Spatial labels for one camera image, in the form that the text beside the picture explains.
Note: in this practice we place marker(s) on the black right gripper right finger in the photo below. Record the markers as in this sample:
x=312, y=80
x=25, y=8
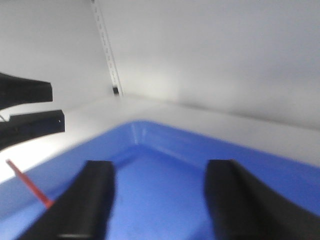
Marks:
x=242, y=207

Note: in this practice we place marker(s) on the red plastic spoon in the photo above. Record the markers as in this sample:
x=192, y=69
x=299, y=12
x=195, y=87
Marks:
x=47, y=202

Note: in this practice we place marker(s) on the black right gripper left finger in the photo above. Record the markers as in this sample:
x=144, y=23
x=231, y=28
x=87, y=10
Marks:
x=83, y=210

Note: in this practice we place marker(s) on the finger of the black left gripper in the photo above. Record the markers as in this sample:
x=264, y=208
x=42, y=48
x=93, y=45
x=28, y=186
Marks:
x=25, y=127
x=17, y=91

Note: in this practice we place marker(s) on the blue plastic tray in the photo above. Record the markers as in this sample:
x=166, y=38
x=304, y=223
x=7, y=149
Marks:
x=159, y=182

